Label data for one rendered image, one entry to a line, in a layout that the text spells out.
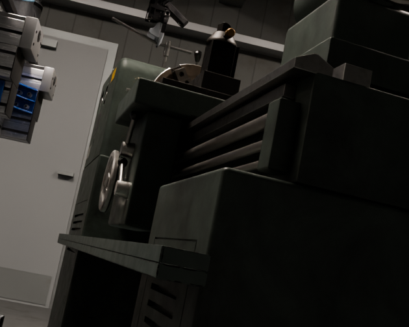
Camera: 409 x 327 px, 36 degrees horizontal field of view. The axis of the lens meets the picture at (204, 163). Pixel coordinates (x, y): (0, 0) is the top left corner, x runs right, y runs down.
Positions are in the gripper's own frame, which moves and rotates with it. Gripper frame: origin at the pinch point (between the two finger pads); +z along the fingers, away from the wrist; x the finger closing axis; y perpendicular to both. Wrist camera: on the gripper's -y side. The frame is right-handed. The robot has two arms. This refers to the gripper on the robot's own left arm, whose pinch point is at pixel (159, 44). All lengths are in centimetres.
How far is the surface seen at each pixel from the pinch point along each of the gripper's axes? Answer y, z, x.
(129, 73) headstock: 9.7, 16.9, 8.0
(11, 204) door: 45, 64, -275
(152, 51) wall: -35, -83, -268
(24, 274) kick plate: 23, 114, -271
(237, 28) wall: -101, -120, -259
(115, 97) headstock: 12.7, 27.0, 7.5
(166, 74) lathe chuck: -1.3, 17.8, 23.5
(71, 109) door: 18, -19, -271
